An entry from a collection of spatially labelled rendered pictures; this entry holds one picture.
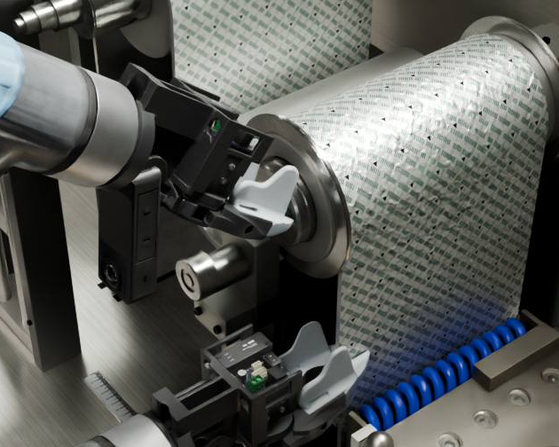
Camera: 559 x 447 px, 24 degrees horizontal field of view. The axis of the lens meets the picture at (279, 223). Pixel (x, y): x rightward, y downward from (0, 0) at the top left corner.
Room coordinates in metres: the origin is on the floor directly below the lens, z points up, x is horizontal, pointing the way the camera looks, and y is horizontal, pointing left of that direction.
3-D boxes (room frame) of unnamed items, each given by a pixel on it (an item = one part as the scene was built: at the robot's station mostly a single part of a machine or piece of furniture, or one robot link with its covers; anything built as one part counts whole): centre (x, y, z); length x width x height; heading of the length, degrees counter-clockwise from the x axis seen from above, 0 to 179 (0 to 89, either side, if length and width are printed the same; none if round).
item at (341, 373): (0.78, -0.05, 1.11); 0.09 x 0.03 x 0.06; 126
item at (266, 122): (0.84, -0.01, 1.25); 0.15 x 0.01 x 0.15; 37
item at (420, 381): (0.85, -0.16, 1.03); 0.21 x 0.04 x 0.03; 127
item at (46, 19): (0.99, 0.20, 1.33); 0.06 x 0.03 x 0.03; 127
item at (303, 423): (0.74, -0.02, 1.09); 0.09 x 0.05 x 0.02; 126
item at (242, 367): (0.73, 0.04, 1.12); 0.12 x 0.08 x 0.09; 127
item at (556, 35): (1.03, -0.25, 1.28); 0.06 x 0.05 x 0.02; 127
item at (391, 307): (0.87, -0.14, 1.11); 0.23 x 0.01 x 0.18; 127
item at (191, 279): (0.83, 0.07, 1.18); 0.04 x 0.02 x 0.04; 37
